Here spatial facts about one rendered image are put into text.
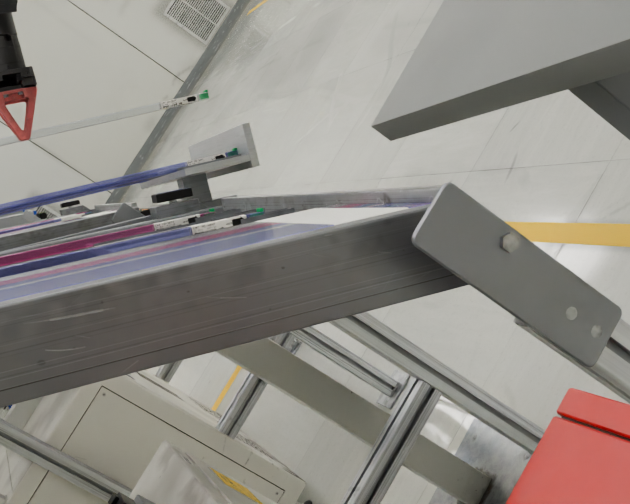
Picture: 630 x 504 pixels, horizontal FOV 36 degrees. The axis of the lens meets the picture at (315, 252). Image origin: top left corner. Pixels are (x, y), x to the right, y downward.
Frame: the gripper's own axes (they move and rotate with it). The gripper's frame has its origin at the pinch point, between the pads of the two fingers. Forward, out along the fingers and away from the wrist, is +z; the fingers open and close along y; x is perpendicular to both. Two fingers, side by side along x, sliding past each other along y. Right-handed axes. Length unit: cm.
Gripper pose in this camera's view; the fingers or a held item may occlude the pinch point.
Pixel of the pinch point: (23, 135)
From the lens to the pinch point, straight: 154.1
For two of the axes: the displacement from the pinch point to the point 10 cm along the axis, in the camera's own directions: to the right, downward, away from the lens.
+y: 3.5, 0.1, -9.4
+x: 9.1, -2.5, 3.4
